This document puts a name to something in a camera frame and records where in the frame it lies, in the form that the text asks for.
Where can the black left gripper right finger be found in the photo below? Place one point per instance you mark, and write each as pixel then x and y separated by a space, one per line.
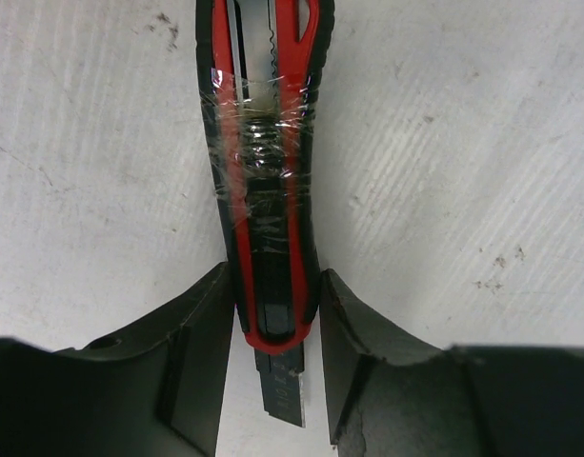
pixel 388 393

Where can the red black utility knife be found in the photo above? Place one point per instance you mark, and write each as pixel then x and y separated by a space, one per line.
pixel 259 69

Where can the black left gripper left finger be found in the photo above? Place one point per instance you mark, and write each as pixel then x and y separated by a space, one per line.
pixel 152 388

